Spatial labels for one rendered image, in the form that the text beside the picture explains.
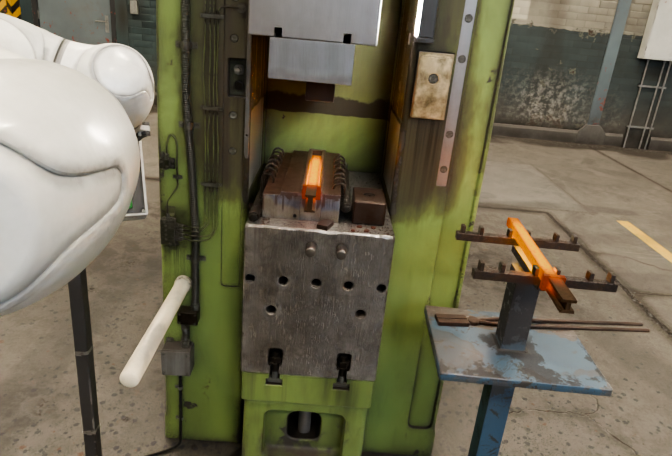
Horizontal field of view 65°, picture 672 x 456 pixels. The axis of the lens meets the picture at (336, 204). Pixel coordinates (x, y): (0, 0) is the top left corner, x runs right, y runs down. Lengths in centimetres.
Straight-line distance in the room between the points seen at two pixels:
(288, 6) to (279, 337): 85
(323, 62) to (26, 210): 110
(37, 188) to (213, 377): 166
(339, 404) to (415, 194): 64
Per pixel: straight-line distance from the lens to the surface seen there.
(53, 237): 22
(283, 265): 136
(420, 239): 156
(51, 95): 25
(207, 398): 191
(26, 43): 79
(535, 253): 130
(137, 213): 128
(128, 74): 76
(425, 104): 143
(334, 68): 128
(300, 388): 158
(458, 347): 138
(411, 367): 179
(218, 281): 165
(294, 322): 145
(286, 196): 135
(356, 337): 147
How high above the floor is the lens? 143
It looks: 20 degrees down
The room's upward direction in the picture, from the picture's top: 5 degrees clockwise
